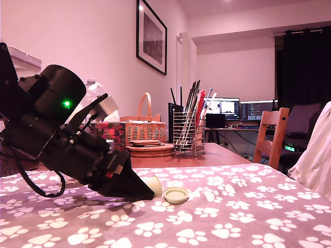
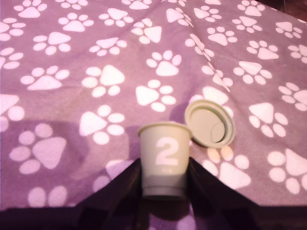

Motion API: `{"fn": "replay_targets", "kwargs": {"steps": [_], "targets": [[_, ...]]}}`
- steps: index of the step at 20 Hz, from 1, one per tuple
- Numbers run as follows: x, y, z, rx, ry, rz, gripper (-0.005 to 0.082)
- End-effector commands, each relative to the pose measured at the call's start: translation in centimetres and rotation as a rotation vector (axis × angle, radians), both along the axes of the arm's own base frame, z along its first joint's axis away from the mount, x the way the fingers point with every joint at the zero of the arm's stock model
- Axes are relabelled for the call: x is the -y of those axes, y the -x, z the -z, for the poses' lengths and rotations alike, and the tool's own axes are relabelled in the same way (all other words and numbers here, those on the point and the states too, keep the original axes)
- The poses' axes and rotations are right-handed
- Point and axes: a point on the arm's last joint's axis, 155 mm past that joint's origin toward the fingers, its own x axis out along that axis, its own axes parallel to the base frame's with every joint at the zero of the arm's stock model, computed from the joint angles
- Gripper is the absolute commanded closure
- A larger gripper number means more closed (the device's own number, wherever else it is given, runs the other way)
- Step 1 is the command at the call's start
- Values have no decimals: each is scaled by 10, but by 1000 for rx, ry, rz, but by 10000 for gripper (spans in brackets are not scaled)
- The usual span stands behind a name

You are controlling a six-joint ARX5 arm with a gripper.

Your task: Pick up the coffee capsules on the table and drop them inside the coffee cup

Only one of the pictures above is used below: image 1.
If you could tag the white tissue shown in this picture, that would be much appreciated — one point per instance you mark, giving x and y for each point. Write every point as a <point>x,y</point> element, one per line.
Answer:
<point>113,118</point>

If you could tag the wooden chair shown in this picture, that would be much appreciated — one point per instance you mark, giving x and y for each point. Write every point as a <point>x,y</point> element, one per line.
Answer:
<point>278,134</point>

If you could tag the white curtain rod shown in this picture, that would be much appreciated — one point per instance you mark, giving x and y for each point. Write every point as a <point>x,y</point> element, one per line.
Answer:
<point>279,34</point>

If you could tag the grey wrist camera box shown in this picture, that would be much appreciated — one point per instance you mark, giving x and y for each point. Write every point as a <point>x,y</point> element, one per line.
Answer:
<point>108,106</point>

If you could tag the black router with antennas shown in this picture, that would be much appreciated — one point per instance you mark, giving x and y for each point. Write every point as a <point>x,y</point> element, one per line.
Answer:
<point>171,124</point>

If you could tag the long black utensil stick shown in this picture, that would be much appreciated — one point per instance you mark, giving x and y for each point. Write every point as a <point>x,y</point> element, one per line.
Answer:
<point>197,89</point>
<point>192,90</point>

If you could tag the white blanket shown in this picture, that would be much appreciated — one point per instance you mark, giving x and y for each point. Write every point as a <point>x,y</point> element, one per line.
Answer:
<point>315,155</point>

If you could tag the pale green capsule lid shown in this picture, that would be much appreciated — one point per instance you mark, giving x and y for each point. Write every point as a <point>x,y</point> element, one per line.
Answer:
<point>175,200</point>

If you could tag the red spatula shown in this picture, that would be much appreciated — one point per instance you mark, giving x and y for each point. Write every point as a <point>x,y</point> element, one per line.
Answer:
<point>201,103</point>

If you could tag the brown dry pet food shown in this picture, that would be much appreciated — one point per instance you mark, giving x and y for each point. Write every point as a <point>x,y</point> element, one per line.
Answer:
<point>7,169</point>

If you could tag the small black screen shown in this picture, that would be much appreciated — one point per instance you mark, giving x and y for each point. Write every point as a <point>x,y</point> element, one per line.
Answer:
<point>215,121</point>

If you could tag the dark curtain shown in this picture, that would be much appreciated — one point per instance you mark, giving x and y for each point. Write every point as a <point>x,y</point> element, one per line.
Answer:
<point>305,72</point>

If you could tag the computer monitor bright screen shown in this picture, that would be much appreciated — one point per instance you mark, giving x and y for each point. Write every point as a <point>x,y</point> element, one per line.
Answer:
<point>228,108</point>

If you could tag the paw-print fleece cloth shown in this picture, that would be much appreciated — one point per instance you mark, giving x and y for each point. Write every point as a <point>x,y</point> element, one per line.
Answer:
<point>207,224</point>

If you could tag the black framed picture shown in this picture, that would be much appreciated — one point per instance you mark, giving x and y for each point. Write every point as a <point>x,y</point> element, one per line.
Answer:
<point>153,38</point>

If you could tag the wooden desk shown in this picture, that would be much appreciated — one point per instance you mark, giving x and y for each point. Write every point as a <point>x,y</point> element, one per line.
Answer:
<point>233,129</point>

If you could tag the backlit keyboard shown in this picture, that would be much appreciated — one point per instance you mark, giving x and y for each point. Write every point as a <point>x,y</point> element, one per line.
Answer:
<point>247,126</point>

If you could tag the blue-tipped white utensil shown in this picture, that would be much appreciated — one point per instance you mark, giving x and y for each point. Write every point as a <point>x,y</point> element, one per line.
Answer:
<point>208,98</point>

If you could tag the red floral tissue box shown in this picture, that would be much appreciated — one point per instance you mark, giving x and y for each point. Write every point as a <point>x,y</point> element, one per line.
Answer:
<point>117,134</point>

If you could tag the large clear water bottle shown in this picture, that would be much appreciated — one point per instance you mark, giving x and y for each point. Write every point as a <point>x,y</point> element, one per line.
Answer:
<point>94,89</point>

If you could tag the computer monitor dark screen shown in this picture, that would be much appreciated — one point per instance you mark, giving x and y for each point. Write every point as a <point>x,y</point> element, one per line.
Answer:
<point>256,111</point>

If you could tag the dark office chair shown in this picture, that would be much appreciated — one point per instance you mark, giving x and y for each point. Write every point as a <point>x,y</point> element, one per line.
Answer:
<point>300,116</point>

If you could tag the pale green coffee capsule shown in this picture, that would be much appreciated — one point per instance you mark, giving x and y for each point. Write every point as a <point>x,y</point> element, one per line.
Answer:
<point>155,184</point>

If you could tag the clear container with white lid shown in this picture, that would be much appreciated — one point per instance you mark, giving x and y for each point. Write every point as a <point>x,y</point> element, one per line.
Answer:
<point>28,62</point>

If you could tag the square cork coaster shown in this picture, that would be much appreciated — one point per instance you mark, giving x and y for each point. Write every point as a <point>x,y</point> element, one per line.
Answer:
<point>145,142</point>

